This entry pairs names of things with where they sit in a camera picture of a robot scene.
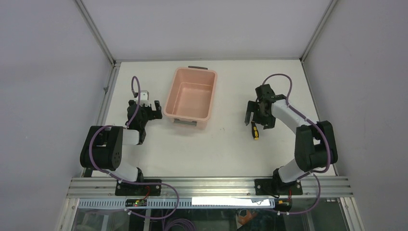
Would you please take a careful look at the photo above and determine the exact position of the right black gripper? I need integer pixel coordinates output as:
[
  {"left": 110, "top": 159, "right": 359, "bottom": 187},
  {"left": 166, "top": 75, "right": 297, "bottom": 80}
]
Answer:
[{"left": 244, "top": 101, "right": 275, "bottom": 129}]

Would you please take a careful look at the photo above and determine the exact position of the yellow black screwdriver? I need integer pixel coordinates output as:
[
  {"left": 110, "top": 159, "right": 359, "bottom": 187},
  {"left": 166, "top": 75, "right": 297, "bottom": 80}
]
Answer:
[{"left": 251, "top": 121, "right": 259, "bottom": 140}]

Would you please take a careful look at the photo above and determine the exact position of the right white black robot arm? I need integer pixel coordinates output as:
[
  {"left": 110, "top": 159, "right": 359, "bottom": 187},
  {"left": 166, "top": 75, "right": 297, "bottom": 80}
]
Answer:
[{"left": 244, "top": 84, "right": 338, "bottom": 197}]

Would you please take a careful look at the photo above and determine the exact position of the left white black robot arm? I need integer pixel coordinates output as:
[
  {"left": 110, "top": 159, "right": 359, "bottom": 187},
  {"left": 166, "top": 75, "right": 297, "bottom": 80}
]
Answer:
[{"left": 79, "top": 100, "right": 163, "bottom": 195}]

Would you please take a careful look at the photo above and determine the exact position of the pink plastic bin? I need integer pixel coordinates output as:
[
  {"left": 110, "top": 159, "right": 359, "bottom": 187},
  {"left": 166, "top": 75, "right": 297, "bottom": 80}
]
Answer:
[{"left": 163, "top": 66, "right": 217, "bottom": 129}]

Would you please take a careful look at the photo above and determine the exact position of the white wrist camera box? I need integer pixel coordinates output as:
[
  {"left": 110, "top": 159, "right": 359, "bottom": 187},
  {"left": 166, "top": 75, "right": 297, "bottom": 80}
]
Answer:
[{"left": 136, "top": 90, "right": 152, "bottom": 107}]

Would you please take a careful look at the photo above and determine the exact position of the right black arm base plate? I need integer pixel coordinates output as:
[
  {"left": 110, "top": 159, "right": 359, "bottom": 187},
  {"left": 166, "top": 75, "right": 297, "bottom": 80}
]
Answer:
[{"left": 254, "top": 178, "right": 303, "bottom": 197}]

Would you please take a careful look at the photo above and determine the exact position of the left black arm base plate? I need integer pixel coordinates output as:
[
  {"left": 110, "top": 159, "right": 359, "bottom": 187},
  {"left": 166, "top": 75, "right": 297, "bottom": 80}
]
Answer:
[{"left": 115, "top": 179, "right": 162, "bottom": 197}]

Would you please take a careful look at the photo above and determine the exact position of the aluminium mounting rail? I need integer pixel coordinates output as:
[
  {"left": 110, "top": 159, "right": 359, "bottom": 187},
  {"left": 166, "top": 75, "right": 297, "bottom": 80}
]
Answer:
[{"left": 66, "top": 176, "right": 354, "bottom": 199}]

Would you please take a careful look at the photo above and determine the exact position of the white slotted cable duct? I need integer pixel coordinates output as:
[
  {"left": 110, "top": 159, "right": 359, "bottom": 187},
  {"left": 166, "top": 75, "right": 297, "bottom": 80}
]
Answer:
[{"left": 78, "top": 197, "right": 275, "bottom": 210}]

